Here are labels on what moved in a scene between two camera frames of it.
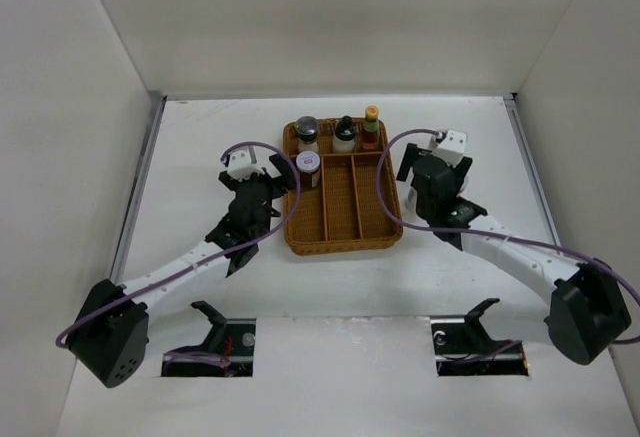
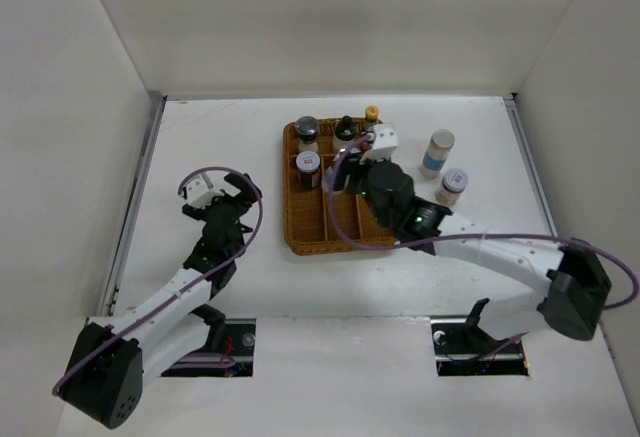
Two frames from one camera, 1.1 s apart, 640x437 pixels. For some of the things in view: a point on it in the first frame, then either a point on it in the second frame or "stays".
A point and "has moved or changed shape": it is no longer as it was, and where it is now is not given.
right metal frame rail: x=512 y=104 stays
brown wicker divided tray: x=345 y=213 stays
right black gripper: x=413 y=153 to x=350 y=164
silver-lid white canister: x=411 y=199 has moved or changed shape
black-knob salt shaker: x=344 y=140 stays
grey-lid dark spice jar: x=308 y=166 stays
